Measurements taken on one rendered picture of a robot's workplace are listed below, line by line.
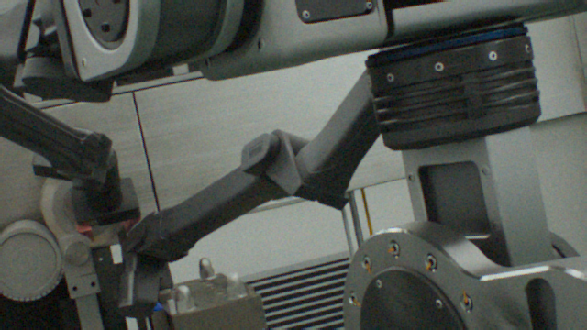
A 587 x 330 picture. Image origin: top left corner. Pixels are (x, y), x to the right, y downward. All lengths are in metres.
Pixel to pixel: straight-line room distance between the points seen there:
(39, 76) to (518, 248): 0.41
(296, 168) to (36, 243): 0.69
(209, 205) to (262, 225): 3.13
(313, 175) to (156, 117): 0.97
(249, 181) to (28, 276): 0.58
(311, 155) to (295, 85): 0.98
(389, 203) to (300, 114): 2.55
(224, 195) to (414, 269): 0.70
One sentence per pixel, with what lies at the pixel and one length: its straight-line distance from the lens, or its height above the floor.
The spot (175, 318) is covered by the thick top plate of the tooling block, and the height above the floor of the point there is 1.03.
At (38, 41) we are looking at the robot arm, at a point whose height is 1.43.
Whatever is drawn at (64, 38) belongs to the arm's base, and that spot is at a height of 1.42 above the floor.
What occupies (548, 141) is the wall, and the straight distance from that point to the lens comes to 5.12.
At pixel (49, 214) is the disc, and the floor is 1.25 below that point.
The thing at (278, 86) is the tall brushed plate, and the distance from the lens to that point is 2.29.
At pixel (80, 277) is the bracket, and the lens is 1.84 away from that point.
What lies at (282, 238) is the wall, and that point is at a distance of 4.70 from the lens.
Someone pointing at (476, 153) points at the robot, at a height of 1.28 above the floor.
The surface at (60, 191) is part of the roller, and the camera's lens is 1.89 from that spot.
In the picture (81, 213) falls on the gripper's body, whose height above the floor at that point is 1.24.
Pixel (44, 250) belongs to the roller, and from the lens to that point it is 1.91.
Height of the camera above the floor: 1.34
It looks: 3 degrees down
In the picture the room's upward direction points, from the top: 12 degrees counter-clockwise
